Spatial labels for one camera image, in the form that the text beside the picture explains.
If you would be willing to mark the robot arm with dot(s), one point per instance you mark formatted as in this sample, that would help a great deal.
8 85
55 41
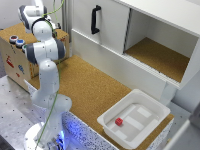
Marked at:
46 73

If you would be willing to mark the pink block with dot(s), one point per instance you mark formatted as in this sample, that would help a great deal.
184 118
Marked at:
118 121

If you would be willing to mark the white cabinet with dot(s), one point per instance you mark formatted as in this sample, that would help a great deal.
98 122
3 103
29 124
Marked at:
100 63

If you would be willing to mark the white sliding door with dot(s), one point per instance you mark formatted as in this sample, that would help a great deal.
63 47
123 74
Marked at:
111 23

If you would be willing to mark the white plastic box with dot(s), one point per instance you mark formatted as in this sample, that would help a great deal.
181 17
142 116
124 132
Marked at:
140 113

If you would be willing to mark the green button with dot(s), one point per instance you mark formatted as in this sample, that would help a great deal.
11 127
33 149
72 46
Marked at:
24 47

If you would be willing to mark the blue button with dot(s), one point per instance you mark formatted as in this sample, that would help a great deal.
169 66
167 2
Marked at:
20 42

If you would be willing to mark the wooden drawer box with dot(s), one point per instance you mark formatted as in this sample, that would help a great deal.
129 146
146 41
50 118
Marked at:
13 63

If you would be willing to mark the red button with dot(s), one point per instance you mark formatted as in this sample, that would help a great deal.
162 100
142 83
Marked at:
13 38

